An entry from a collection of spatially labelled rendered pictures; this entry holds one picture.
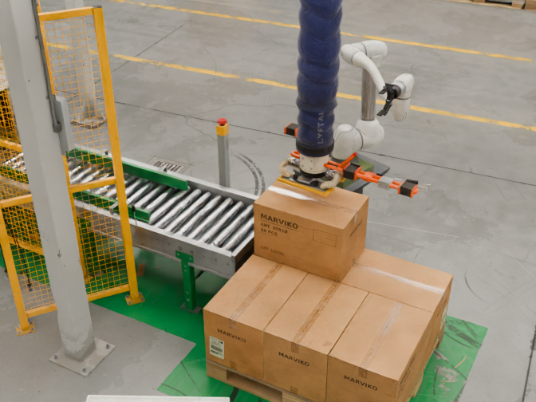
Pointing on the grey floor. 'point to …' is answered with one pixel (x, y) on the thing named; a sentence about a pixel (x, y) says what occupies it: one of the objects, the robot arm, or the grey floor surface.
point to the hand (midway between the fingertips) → (380, 104)
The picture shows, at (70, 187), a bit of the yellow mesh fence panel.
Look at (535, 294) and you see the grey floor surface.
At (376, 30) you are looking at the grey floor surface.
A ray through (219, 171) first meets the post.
